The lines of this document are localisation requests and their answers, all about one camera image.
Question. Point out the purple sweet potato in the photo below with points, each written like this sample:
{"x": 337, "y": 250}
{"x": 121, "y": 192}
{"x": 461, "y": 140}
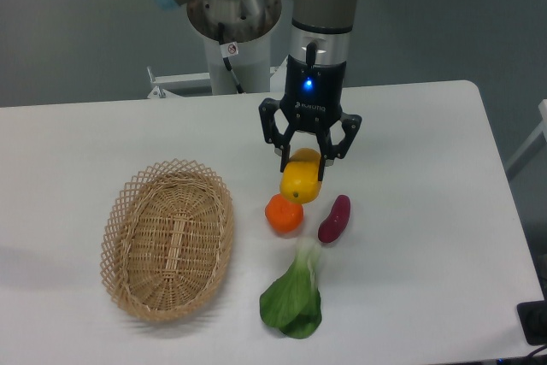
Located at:
{"x": 337, "y": 220}

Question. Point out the green bok choy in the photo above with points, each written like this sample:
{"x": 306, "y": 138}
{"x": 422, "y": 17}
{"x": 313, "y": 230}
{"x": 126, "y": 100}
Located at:
{"x": 292, "y": 303}

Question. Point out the white furniture leg right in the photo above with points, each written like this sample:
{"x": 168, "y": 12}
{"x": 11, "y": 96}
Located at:
{"x": 530, "y": 147}

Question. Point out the orange tangerine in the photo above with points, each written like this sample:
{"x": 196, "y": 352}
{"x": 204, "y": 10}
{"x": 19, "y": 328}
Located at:
{"x": 282, "y": 215}

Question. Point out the black device at table edge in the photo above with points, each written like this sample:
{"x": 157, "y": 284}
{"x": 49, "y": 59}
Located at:
{"x": 532, "y": 316}

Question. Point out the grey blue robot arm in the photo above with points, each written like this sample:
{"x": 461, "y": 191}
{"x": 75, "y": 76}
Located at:
{"x": 320, "y": 30}

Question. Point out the woven wicker basket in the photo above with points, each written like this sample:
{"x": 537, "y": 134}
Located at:
{"x": 168, "y": 240}

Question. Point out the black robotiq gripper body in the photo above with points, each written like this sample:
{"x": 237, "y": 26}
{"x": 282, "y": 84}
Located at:
{"x": 312, "y": 93}

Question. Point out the white metal base frame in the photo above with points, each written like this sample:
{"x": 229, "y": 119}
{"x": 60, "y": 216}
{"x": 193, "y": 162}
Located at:
{"x": 200, "y": 84}

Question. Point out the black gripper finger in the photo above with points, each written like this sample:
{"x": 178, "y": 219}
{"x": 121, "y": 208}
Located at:
{"x": 351, "y": 125}
{"x": 271, "y": 133}

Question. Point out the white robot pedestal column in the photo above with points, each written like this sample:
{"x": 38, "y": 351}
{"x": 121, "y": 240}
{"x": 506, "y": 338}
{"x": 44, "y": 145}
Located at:
{"x": 247, "y": 62}

